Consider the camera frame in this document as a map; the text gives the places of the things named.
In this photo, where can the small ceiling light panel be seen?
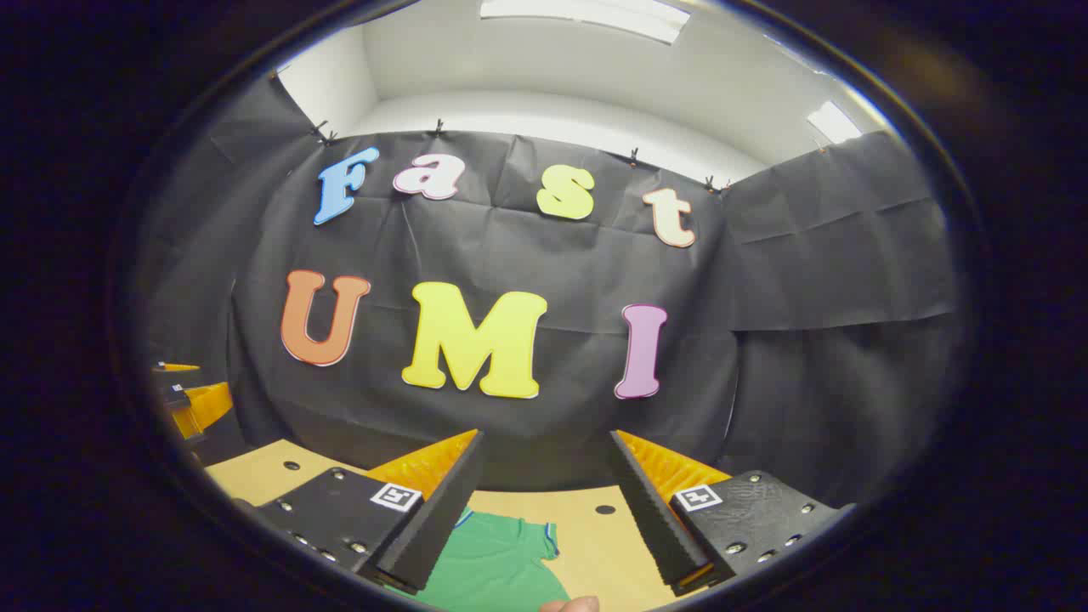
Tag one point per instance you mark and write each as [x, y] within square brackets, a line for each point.
[835, 123]

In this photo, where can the long ceiling light panel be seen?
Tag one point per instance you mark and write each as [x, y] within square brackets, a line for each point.
[586, 17]

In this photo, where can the black backdrop cloth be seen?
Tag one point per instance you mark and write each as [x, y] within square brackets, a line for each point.
[527, 255]

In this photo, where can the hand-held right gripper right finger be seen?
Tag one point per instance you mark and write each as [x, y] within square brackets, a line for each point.
[654, 518]

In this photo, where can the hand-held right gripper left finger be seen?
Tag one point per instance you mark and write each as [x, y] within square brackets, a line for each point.
[442, 527]

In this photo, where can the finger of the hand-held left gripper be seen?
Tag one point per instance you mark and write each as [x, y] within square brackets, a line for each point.
[208, 406]
[177, 367]

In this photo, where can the green T-shirt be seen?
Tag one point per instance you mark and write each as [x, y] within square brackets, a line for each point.
[493, 569]

